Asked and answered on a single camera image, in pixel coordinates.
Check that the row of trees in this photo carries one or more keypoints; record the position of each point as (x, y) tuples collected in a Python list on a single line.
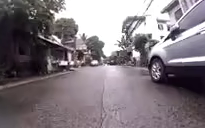
[(66, 28)]

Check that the white car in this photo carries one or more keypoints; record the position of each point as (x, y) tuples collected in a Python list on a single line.
[(94, 62)]

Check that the white building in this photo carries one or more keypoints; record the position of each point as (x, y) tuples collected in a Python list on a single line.
[(163, 23)]

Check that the grey asphalt road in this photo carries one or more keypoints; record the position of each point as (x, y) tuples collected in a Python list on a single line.
[(90, 100)]

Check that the silver car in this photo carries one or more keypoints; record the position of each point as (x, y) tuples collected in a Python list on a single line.
[(186, 46)]

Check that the pale concrete kerb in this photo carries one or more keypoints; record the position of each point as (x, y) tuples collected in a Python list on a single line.
[(26, 81)]

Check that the low house with awning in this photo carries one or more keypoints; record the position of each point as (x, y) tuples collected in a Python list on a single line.
[(56, 51)]

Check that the green bushes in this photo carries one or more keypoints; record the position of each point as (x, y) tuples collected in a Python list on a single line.
[(138, 46)]

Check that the dark overgrown wall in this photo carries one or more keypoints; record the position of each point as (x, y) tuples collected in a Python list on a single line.
[(10, 50)]

